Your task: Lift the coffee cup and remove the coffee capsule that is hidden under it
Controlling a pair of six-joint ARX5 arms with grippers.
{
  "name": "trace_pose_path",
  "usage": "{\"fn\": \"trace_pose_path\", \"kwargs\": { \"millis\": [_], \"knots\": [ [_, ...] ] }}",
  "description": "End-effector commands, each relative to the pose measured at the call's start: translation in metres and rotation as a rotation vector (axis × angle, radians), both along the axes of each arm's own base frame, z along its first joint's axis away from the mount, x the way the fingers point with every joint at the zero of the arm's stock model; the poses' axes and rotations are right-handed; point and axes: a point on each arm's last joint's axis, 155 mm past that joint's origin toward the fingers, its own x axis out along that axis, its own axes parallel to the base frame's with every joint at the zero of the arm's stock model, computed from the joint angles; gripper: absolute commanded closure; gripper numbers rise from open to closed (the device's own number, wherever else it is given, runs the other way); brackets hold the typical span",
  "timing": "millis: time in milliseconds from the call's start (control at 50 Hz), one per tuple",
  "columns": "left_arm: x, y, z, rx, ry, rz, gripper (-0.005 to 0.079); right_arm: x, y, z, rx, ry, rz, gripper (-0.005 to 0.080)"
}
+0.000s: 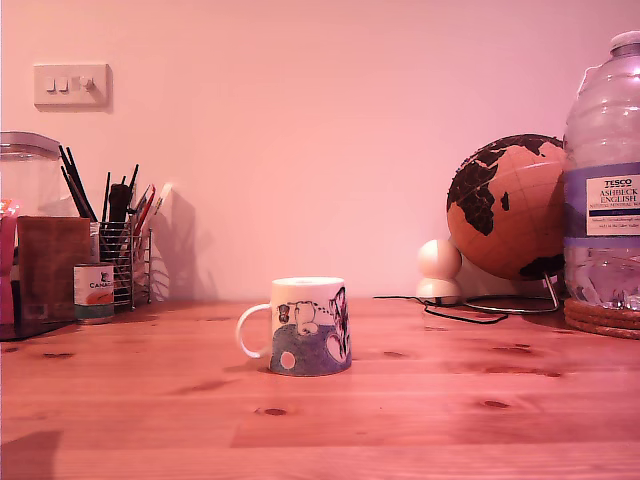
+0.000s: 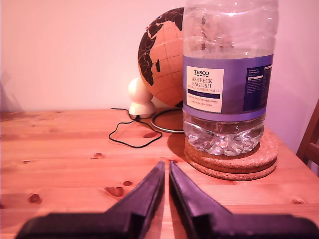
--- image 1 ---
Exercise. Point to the cork globe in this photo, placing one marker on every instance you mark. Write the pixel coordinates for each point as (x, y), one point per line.
(525, 210)

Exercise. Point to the large clear water bottle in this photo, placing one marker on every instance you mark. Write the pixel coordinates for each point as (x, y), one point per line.
(600, 150)

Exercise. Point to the white printed coffee mug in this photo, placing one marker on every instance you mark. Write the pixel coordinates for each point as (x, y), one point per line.
(305, 340)

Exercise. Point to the white wall switch plate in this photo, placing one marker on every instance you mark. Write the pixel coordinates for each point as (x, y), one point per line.
(72, 95)

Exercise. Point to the glass jar with metal lid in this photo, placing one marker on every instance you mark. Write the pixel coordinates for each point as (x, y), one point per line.
(30, 175)

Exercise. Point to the white pen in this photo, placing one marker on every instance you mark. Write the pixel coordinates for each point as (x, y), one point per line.
(164, 197)

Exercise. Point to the red pencil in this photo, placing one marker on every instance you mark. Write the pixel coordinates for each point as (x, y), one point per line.
(146, 202)

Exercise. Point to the white labelled tin can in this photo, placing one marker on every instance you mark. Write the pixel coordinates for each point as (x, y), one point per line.
(94, 295)

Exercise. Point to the white two-ball device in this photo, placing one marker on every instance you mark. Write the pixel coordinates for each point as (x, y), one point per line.
(439, 260)

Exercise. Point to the thick dark brown brush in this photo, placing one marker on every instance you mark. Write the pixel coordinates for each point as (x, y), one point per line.
(120, 202)

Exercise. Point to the pink packet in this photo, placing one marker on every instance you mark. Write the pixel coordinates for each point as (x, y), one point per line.
(7, 240)

